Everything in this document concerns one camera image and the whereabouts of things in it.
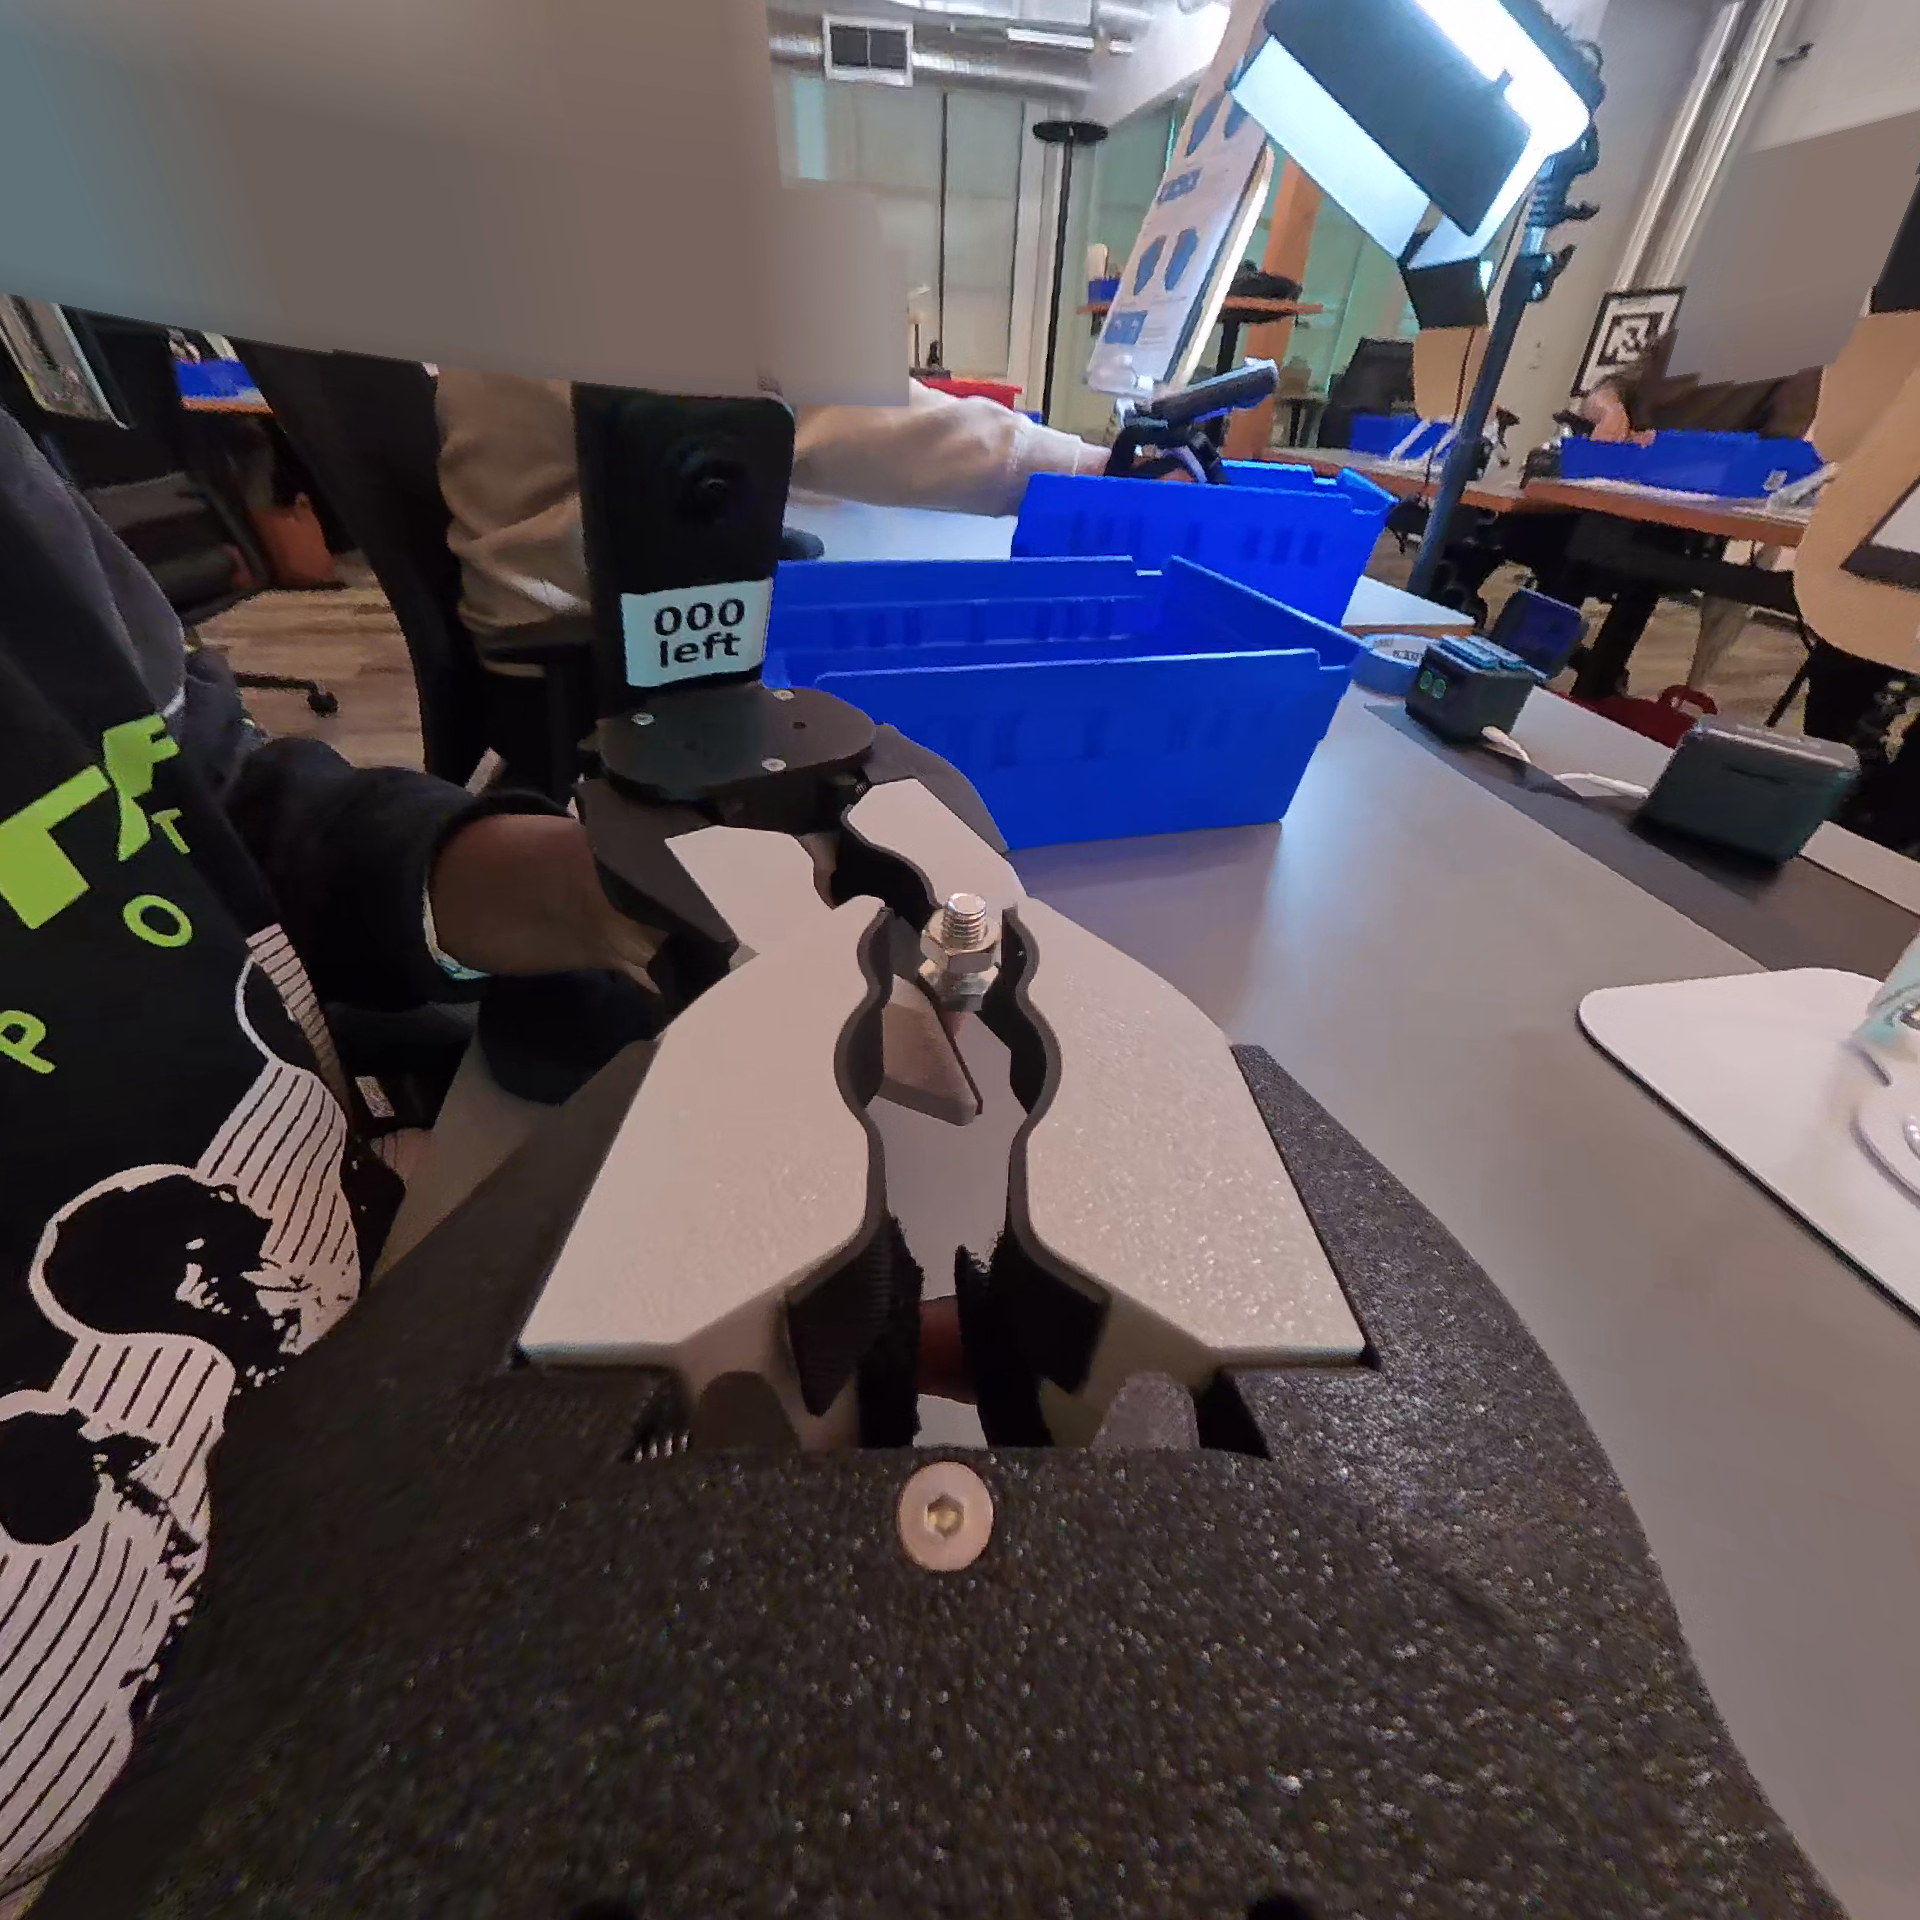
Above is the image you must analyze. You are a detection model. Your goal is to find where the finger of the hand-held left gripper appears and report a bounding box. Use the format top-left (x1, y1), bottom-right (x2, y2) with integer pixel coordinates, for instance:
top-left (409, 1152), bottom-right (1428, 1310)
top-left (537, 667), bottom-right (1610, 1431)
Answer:
top-left (663, 831), bottom-right (986, 1125)
top-left (833, 776), bottom-right (1031, 919)

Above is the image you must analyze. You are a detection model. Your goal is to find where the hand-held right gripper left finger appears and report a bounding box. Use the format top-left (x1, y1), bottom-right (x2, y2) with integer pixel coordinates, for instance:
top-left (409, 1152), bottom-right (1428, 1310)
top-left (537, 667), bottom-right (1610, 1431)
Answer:
top-left (515, 901), bottom-right (905, 1421)

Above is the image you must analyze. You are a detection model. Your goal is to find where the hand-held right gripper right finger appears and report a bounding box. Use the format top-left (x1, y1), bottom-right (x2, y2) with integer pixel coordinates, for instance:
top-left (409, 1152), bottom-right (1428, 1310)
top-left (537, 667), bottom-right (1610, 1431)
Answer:
top-left (1004, 904), bottom-right (1374, 1443)

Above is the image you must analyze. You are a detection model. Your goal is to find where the steel hex bolt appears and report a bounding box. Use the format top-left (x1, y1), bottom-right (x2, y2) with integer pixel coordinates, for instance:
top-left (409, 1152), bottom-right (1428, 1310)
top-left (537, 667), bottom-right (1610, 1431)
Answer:
top-left (917, 888), bottom-right (1004, 1016)

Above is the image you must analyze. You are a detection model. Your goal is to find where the person's left forearm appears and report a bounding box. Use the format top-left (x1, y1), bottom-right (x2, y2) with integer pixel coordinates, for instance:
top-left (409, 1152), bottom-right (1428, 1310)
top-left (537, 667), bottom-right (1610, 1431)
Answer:
top-left (227, 741), bottom-right (498, 1020)

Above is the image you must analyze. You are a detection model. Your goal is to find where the person's left hand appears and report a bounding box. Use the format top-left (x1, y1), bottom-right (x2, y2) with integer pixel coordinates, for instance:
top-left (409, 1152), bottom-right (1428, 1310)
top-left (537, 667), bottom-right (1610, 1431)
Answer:
top-left (428, 814), bottom-right (674, 999)

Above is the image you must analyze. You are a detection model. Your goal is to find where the blue plastic bin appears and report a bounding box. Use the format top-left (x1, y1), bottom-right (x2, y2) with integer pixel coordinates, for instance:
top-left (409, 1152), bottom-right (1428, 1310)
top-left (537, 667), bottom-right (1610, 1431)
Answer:
top-left (772, 558), bottom-right (1374, 850)
top-left (1012, 468), bottom-right (1395, 624)

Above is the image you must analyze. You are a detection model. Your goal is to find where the black office chair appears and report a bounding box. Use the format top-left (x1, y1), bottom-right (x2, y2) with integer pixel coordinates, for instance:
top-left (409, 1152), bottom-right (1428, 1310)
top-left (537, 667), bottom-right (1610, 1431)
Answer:
top-left (237, 346), bottom-right (506, 787)

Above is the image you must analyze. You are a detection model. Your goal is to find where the black floor lamp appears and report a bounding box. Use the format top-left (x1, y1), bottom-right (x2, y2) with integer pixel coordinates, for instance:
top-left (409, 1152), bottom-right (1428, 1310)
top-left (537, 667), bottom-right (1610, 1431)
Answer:
top-left (1036, 122), bottom-right (1112, 423)

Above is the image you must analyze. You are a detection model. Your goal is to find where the white display stand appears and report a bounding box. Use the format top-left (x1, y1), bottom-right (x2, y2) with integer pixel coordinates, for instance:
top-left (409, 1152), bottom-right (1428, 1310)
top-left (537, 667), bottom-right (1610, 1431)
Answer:
top-left (1578, 963), bottom-right (1920, 1332)

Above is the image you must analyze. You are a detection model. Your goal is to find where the black battery charger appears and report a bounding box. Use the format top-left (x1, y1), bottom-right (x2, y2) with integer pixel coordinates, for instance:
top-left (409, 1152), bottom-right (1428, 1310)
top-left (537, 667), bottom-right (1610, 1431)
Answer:
top-left (1403, 632), bottom-right (1546, 749)

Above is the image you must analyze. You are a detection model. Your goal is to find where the instruction sheet on stand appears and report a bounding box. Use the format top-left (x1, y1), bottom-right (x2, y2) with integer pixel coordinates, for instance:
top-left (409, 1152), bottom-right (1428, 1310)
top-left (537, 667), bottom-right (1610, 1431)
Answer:
top-left (1087, 0), bottom-right (1278, 406)

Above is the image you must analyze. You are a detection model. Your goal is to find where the person's printed black shirt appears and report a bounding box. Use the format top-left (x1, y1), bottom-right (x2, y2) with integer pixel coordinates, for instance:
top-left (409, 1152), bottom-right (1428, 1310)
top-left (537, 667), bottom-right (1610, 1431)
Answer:
top-left (0, 411), bottom-right (409, 1907)

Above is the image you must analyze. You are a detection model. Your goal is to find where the dark grey case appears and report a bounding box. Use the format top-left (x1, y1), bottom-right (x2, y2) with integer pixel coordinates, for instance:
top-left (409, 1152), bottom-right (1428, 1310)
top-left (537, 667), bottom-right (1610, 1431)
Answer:
top-left (1637, 716), bottom-right (1862, 869)

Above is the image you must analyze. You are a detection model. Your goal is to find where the wood-top desk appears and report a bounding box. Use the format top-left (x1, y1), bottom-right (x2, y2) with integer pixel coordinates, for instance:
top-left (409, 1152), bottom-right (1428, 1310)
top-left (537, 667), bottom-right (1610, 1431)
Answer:
top-left (1273, 439), bottom-right (1826, 603)

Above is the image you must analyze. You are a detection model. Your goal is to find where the studio light panel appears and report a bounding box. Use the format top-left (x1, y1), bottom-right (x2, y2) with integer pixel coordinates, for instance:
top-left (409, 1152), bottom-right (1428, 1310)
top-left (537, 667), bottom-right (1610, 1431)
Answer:
top-left (1232, 0), bottom-right (1595, 273)

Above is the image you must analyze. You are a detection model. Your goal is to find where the row of small blue bins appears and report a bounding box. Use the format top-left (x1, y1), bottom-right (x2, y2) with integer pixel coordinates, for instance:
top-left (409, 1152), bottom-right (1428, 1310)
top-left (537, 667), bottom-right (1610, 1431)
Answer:
top-left (1349, 411), bottom-right (1826, 496)

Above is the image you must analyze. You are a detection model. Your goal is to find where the printed marker sign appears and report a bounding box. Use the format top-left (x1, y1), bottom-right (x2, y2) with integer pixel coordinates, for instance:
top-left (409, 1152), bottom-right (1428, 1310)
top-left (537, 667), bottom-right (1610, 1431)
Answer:
top-left (1572, 284), bottom-right (1689, 393)

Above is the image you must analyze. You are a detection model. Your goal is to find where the wooden display board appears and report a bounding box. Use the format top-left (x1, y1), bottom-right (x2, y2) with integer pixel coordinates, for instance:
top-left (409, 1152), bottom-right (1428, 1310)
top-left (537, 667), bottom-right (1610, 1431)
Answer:
top-left (1794, 197), bottom-right (1920, 679)

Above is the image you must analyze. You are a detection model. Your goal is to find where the white cable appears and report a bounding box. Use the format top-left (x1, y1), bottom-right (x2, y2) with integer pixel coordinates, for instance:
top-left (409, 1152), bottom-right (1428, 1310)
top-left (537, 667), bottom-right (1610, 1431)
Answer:
top-left (1473, 728), bottom-right (1655, 795)

